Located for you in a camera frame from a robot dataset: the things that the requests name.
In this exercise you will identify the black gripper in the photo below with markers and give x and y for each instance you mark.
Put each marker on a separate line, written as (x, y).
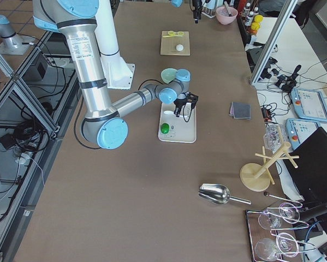
(178, 103)

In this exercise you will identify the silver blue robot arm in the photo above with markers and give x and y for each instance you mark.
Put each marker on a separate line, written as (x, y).
(11, 42)
(88, 27)

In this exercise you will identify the light green bowl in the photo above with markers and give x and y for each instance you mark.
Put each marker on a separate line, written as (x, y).
(168, 74)

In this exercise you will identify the pink bowl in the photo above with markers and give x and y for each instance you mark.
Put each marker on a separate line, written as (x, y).
(223, 17)

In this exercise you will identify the cream serving tray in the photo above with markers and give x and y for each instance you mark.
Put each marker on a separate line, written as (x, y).
(180, 131)

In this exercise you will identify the grey folded cloth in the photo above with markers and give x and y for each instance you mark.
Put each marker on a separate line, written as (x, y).
(240, 110)

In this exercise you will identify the wooden cutting board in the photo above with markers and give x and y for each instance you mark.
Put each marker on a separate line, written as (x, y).
(168, 45)

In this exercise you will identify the yellow plastic knife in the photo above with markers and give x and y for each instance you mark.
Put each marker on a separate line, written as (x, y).
(168, 36)

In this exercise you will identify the metal scoop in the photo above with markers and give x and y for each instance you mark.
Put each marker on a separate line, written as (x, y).
(219, 194)

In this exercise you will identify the wooden mug tree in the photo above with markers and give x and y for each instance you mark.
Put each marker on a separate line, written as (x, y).
(257, 177)

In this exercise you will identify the metal tube with black cap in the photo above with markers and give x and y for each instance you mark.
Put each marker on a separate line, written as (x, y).
(227, 7)

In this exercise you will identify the blue teach pendant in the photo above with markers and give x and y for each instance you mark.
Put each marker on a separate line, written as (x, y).
(298, 130)
(309, 104)

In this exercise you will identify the black monitor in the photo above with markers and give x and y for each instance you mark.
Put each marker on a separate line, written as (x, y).
(310, 177)

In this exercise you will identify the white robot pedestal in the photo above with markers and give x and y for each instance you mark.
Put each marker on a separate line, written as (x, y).
(118, 73)

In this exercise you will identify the wire glass rack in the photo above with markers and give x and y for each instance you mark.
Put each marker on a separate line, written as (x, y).
(272, 230)

